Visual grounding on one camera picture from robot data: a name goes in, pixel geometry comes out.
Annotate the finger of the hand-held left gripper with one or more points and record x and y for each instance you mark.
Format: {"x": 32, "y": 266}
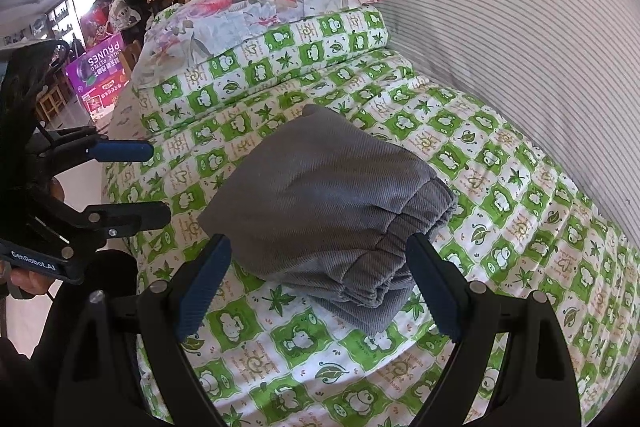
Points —
{"x": 130, "y": 217}
{"x": 120, "y": 151}

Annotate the white patterned cloth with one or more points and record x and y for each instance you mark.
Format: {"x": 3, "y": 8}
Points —
{"x": 122, "y": 14}

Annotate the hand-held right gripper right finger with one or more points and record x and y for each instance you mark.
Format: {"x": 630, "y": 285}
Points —
{"x": 435, "y": 292}

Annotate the purple cardboard box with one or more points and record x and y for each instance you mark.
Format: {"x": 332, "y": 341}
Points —
{"x": 100, "y": 72}

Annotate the person's left hand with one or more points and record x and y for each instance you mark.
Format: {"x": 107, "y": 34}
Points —
{"x": 30, "y": 284}

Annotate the floral pillow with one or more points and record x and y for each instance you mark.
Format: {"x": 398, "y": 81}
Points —
{"x": 240, "y": 7}

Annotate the striped grey backrest cushion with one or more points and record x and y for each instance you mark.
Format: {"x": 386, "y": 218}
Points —
{"x": 500, "y": 7}

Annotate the green printed pillow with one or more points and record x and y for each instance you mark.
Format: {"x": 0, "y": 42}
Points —
{"x": 280, "y": 52}

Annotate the green printed quilt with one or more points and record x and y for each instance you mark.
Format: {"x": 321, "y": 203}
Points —
{"x": 500, "y": 207}

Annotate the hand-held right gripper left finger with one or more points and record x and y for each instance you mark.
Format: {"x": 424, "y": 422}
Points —
{"x": 205, "y": 292}

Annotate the grey pants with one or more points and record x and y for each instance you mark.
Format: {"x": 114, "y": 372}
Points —
{"x": 325, "y": 197}

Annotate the wooden stool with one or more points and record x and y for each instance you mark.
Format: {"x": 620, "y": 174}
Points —
{"x": 50, "y": 99}

